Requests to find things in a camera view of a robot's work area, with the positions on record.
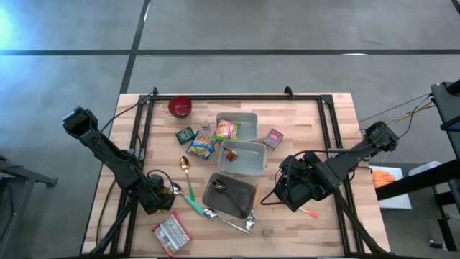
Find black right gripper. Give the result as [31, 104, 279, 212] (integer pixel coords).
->
[275, 151, 341, 213]

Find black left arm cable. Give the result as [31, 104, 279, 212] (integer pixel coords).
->
[95, 92, 155, 137]

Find yellow cable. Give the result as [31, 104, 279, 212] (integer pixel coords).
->
[391, 103, 435, 125]

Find dark grey plastic bin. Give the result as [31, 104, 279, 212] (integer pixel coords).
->
[201, 172, 257, 219]

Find blue yellow snack packet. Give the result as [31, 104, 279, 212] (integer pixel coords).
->
[185, 130, 216, 160]

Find orange cloth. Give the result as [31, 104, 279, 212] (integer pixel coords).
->
[372, 169, 396, 189]

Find black aluminium table frame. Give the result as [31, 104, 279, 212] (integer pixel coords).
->
[86, 86, 391, 258]

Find light grey plastic bin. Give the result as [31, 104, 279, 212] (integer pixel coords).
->
[217, 140, 267, 176]
[215, 112, 259, 143]

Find black metal stand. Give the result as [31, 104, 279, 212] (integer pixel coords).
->
[375, 79, 460, 253]

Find black power cable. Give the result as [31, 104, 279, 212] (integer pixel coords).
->
[397, 96, 432, 140]

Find pink green noodle packet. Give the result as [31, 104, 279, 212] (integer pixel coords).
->
[212, 119, 242, 142]

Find white flat box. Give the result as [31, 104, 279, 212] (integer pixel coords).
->
[369, 165, 413, 210]

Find black spoon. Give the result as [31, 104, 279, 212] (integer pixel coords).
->
[213, 178, 249, 217]

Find silver spoon orange handle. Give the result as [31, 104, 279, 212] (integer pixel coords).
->
[245, 183, 260, 231]

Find red bowl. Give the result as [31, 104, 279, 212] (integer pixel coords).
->
[167, 95, 193, 118]

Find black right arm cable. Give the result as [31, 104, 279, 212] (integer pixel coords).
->
[260, 147, 364, 206]

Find silver spoon teal handle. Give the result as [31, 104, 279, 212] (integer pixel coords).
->
[170, 182, 206, 216]

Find red white food packet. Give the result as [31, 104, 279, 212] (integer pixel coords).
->
[152, 210, 193, 257]

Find small green tin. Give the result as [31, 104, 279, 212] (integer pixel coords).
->
[175, 126, 196, 145]

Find grey metal stand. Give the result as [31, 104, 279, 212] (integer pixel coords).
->
[0, 154, 58, 259]

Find all silver spoon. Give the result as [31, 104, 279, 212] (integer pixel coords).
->
[203, 207, 251, 235]

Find white plastic container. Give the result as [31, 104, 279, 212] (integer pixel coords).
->
[408, 160, 442, 177]

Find amber sauce bottle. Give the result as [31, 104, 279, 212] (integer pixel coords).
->
[223, 146, 239, 163]

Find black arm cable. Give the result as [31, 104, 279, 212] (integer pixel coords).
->
[260, 147, 364, 206]
[95, 92, 155, 137]

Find paprika tin with pink label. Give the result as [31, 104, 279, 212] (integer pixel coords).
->
[263, 128, 285, 151]

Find grey cable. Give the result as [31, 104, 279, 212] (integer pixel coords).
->
[359, 93, 431, 123]

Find gold spoon green handle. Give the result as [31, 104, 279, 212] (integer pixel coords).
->
[178, 155, 197, 202]

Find thin brown cable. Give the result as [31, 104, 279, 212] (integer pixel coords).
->
[95, 169, 122, 246]

